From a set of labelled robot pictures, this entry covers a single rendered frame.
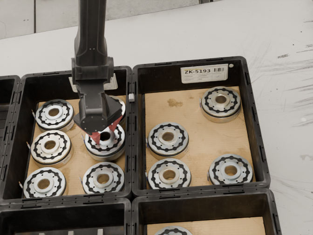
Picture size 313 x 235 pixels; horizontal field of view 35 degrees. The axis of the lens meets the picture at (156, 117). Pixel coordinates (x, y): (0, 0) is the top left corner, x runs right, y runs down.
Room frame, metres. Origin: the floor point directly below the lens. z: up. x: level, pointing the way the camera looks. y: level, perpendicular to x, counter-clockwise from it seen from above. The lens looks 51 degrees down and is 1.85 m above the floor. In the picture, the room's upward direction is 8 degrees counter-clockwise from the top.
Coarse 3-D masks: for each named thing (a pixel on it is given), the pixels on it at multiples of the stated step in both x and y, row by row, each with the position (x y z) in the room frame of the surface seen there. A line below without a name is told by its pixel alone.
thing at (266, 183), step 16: (144, 64) 0.94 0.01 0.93; (160, 64) 0.93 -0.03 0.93; (176, 64) 0.92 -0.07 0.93; (192, 64) 0.92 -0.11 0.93; (256, 112) 0.72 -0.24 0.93; (256, 128) 0.68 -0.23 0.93; (144, 192) 0.55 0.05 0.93; (160, 192) 0.55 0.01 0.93; (176, 192) 0.54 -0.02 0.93; (192, 192) 0.53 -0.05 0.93
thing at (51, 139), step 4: (44, 140) 0.78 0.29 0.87; (48, 140) 0.78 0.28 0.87; (52, 140) 0.78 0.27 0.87; (56, 140) 0.78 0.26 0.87; (44, 144) 0.77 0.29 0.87; (56, 144) 0.76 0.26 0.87; (44, 148) 0.76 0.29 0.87; (56, 148) 0.75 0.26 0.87; (44, 152) 0.75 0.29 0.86; (48, 152) 0.74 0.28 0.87; (52, 152) 0.74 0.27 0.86
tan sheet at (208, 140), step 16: (160, 96) 0.91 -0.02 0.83; (176, 96) 0.90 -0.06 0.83; (192, 96) 0.89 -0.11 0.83; (160, 112) 0.85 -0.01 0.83; (176, 112) 0.84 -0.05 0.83; (192, 112) 0.83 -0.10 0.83; (240, 112) 0.81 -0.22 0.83; (192, 128) 0.78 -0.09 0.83; (208, 128) 0.77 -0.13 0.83; (224, 128) 0.77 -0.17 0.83; (240, 128) 0.76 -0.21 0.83; (192, 144) 0.73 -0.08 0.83; (208, 144) 0.72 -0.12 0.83; (224, 144) 0.72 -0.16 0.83; (240, 144) 0.71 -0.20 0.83; (192, 160) 0.68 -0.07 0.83; (208, 160) 0.67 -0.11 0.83; (192, 176) 0.64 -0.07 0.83
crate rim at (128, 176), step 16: (128, 80) 0.89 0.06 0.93; (128, 96) 0.83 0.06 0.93; (16, 112) 0.83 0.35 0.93; (128, 112) 0.78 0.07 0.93; (16, 128) 0.78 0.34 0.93; (128, 128) 0.74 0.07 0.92; (128, 144) 0.68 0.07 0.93; (128, 160) 0.65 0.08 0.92; (128, 176) 0.60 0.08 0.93; (0, 192) 0.60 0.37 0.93; (112, 192) 0.56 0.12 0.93; (128, 192) 0.56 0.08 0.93
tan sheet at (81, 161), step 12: (120, 96) 0.93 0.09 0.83; (36, 132) 0.84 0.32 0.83; (72, 132) 0.82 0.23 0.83; (84, 132) 0.82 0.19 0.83; (72, 144) 0.79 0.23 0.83; (84, 144) 0.78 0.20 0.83; (72, 156) 0.75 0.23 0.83; (84, 156) 0.74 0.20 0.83; (120, 156) 0.73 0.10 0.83; (36, 168) 0.72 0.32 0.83; (60, 168) 0.71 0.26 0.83; (72, 168) 0.71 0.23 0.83; (84, 168) 0.70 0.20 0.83; (72, 180) 0.67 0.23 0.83; (72, 192) 0.64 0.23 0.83; (84, 192) 0.64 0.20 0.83
